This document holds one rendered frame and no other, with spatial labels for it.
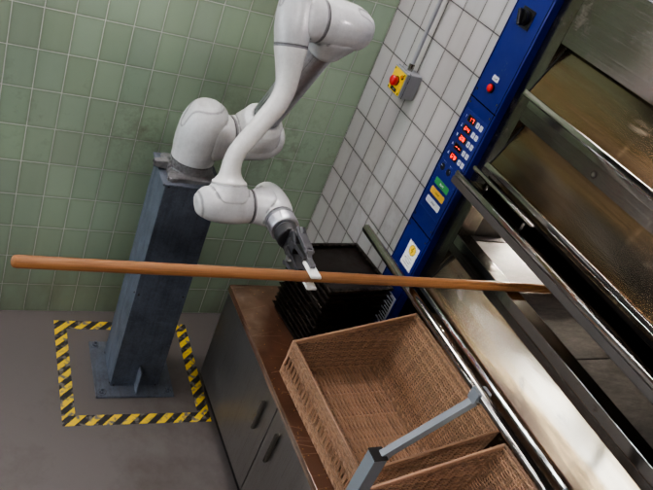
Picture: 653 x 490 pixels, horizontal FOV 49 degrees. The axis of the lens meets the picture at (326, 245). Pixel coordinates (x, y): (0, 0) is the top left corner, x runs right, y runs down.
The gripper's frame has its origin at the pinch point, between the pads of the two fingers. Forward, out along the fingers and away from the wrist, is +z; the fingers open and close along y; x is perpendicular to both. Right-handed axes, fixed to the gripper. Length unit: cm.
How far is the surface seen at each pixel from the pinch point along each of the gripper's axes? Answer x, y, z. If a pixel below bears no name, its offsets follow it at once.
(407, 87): -65, -26, -85
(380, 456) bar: -13, 24, 42
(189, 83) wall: 6, 3, -119
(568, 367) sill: -71, 1, 34
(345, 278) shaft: -10.2, -0.9, 1.6
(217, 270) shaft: 27.0, -1.0, 1.2
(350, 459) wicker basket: -22, 48, 25
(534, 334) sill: -71, 3, 19
